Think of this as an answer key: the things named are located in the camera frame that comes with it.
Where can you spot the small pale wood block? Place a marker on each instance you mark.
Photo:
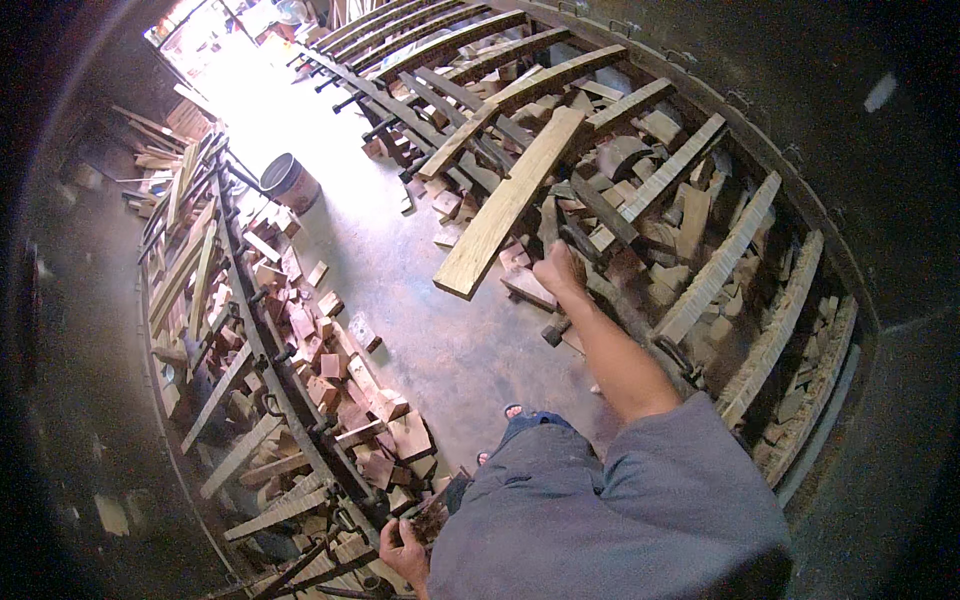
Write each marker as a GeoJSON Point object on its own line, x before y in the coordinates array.
{"type": "Point", "coordinates": [317, 273]}

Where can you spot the heap of reddish wood blocks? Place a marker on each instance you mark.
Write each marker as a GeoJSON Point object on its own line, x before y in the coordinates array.
{"type": "Point", "coordinates": [337, 375]}

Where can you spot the dark wooden mallet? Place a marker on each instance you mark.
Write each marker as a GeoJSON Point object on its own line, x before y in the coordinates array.
{"type": "Point", "coordinates": [556, 330]}

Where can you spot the long light wood plank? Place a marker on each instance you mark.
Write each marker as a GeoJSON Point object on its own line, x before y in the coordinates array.
{"type": "Point", "coordinates": [504, 206]}

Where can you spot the person's legs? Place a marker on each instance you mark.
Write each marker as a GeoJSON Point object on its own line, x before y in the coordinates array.
{"type": "Point", "coordinates": [529, 420]}

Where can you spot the dark rough wood piece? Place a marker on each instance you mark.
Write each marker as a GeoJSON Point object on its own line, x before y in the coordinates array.
{"type": "Point", "coordinates": [431, 514]}

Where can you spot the heap of pale wood offcuts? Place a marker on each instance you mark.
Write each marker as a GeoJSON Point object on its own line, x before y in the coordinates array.
{"type": "Point", "coordinates": [645, 225]}

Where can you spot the dark round bucket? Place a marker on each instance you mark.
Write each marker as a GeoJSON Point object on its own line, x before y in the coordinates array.
{"type": "Point", "coordinates": [289, 182]}

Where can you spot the pile of wood strips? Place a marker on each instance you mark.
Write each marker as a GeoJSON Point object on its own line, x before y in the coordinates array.
{"type": "Point", "coordinates": [154, 154]}

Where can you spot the metal clamp rack with planks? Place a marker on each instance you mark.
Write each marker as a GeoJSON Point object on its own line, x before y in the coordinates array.
{"type": "Point", "coordinates": [225, 352]}

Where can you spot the person's right fingers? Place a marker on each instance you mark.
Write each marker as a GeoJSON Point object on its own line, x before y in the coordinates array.
{"type": "Point", "coordinates": [571, 259]}

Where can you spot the person's right hand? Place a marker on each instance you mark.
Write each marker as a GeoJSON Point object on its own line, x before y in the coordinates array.
{"type": "Point", "coordinates": [561, 274]}

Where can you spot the person's left hand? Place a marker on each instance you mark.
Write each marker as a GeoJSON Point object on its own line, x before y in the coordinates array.
{"type": "Point", "coordinates": [403, 559]}

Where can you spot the person's body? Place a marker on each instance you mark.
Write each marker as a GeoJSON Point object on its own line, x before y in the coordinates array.
{"type": "Point", "coordinates": [600, 517]}

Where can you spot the grey stained wood block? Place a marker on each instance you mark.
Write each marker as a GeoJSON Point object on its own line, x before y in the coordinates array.
{"type": "Point", "coordinates": [365, 332]}

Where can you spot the curved clamp rack with planks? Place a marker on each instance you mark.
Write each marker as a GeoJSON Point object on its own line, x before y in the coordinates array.
{"type": "Point", "coordinates": [675, 195]}

